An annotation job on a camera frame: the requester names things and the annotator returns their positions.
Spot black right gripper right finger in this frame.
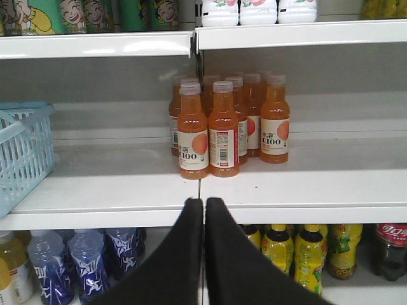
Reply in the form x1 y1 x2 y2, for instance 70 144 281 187
205 197 327 304

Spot plastic cola bottle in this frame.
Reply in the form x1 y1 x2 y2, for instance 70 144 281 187
371 223 406 281

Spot orange C100 juice bottle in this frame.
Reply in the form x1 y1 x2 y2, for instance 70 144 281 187
177 82 209 180
209 81 239 177
260 74 290 164

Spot white metal shelving unit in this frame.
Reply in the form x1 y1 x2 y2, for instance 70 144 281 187
0 18 407 305

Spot blue sports drink bottle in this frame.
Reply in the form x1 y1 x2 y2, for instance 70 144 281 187
68 229 110 304
106 227 138 281
27 230 74 304

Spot green cartoon tea can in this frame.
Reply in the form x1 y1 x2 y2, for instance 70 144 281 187
150 0 179 31
60 0 86 34

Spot white peach drink bottle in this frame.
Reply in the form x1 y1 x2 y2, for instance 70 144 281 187
202 0 238 27
239 0 277 25

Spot light blue plastic basket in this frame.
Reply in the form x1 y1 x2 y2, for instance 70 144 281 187
1 102 55 217

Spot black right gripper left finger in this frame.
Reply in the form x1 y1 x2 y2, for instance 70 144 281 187
89 198 204 304

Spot yellow lemon tea bottle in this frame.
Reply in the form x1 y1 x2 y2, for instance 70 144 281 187
328 224 363 280
261 224 294 275
294 224 326 296

